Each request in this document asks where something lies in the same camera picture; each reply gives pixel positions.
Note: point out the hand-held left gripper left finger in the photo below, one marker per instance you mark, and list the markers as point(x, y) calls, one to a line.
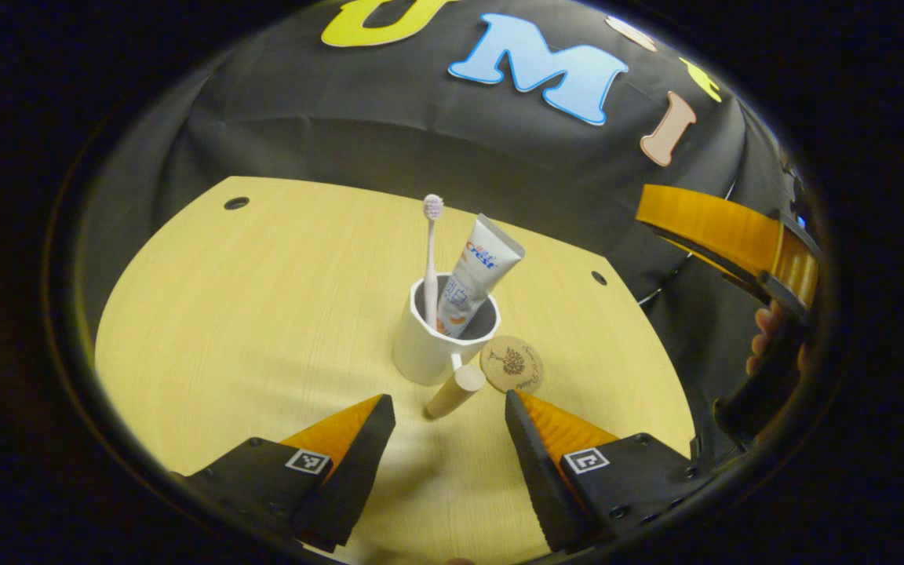
point(362, 471)

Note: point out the white toothpaste tube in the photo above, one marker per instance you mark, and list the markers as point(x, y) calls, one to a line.
point(483, 267)

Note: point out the round wooden coaster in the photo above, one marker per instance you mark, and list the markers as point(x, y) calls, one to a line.
point(515, 365)

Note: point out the black backdrop cloth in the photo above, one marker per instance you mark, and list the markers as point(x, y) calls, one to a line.
point(389, 149)

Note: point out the light wooden desktop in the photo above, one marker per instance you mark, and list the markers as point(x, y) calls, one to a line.
point(224, 314)

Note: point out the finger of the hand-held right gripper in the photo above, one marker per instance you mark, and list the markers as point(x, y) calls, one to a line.
point(719, 227)

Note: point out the pink toothbrush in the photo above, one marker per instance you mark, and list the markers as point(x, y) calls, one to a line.
point(431, 259)

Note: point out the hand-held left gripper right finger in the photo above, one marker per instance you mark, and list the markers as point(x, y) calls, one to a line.
point(534, 471)

